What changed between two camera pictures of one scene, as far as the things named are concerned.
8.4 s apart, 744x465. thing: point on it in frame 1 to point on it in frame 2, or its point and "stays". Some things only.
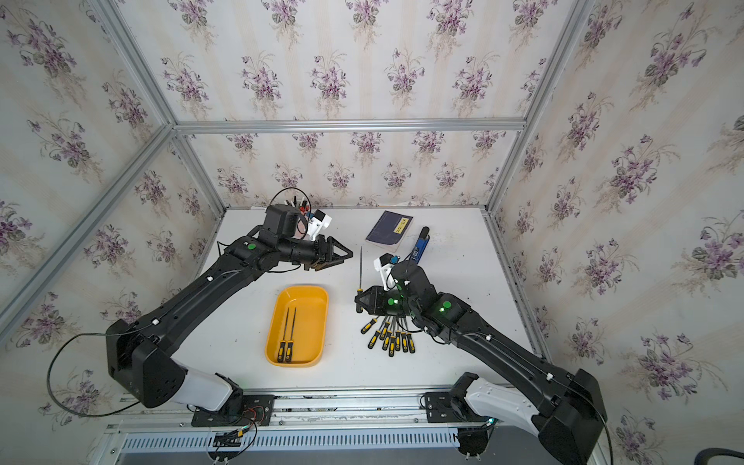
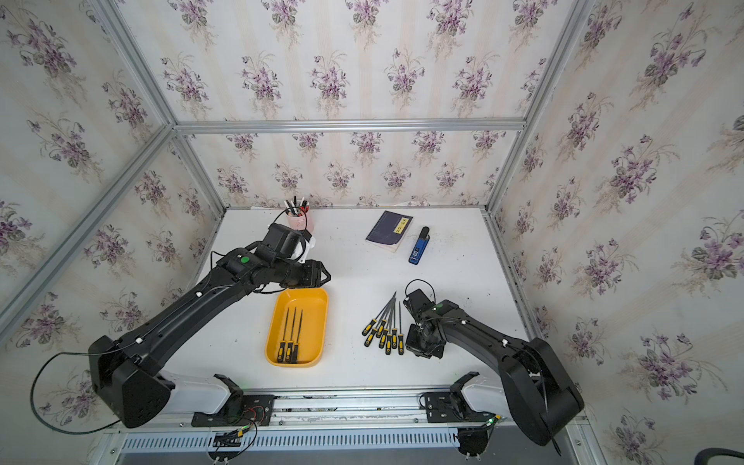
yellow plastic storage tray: (310, 327) stays
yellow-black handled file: (282, 346) stays
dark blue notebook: (389, 230) stays
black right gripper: (374, 306) to (411, 347)
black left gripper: (323, 249) to (314, 275)
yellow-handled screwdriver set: (289, 350) stays
